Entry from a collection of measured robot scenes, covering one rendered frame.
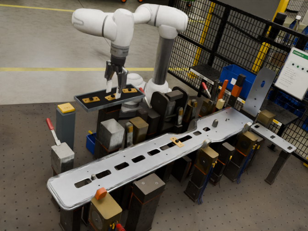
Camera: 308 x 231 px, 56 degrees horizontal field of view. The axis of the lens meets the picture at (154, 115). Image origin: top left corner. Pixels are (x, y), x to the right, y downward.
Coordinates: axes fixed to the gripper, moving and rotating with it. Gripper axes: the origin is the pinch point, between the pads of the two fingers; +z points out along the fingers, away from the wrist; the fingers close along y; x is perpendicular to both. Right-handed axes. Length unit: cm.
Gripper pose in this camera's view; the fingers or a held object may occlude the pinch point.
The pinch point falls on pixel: (113, 90)
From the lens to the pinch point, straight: 155.2
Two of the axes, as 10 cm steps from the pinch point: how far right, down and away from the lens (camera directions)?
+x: 6.3, -3.2, 7.1
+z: -2.0, 8.1, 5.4
